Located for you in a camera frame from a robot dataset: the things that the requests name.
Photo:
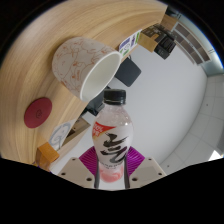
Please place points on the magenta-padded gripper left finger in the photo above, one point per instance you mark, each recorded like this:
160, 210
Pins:
75, 170

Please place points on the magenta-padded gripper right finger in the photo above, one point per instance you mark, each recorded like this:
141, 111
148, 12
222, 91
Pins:
148, 170

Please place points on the clear black-capped drink bottle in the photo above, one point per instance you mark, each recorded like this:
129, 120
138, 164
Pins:
112, 133

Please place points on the flat round red coaster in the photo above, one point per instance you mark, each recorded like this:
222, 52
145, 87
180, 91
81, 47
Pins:
37, 112

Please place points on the ceiling light panel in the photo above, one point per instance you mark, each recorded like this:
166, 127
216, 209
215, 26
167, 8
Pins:
216, 156

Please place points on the white orange-patterned mug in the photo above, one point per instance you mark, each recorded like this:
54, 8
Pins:
75, 63

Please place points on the black desktop device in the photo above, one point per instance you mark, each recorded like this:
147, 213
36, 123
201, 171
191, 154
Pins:
166, 46

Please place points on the white green printed leaflet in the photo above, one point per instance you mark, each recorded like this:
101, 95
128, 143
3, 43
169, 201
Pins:
130, 42

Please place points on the wooden shelf unit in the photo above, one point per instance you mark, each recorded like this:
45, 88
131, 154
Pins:
191, 40

